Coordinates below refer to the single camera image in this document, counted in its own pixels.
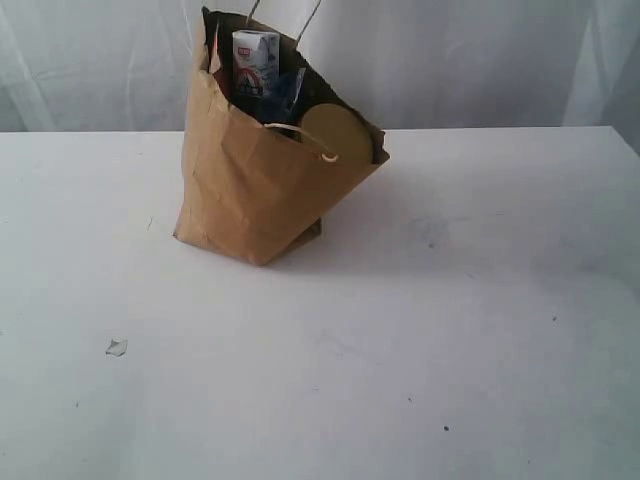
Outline white backdrop curtain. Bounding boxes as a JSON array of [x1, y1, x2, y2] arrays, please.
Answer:
[[1, 1, 639, 134]]

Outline small clear plastic scrap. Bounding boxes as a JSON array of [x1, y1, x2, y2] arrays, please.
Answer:
[[105, 339, 128, 358]]

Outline clear jar with gold lid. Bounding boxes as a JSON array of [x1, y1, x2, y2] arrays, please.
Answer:
[[299, 103, 373, 165]]

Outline brown paper bag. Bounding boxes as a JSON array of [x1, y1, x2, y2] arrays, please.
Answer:
[[174, 9, 388, 265]]

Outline brown paper pouch orange label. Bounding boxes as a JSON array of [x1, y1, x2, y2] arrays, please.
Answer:
[[210, 19, 233, 100]]

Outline white blue sugar packet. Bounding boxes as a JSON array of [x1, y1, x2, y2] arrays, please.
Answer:
[[232, 30, 280, 98]]

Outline spaghetti packet blue and orange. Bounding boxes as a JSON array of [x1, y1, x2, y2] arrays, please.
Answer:
[[255, 68, 306, 124]]

